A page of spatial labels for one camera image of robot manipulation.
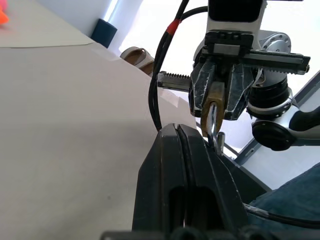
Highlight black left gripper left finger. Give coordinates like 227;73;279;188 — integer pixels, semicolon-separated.
131;123;189;231

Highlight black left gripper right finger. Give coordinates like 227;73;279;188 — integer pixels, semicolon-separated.
178;123;249;230

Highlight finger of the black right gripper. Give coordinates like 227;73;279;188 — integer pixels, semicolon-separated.
189;59;218;119
223;64;259;121

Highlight brass padlock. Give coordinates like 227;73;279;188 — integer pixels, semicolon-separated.
200;81;226;138

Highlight silver key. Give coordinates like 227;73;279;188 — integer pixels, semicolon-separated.
206;101;225;156

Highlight beige sandal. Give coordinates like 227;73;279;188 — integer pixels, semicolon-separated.
119;46;156;76

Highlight blue denim fabric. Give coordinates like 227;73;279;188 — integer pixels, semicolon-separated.
246;162;320;240

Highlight dark blue bin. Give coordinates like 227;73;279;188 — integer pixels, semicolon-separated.
90;18;118;50

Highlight orange object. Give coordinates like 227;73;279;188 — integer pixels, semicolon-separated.
0;4;10;25

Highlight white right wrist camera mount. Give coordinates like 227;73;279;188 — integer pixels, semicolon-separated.
205;0;268;36

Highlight black cable with red tape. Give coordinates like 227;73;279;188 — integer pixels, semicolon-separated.
148;0;210;133

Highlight thin black cable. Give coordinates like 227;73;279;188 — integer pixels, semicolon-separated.
242;202;320;230

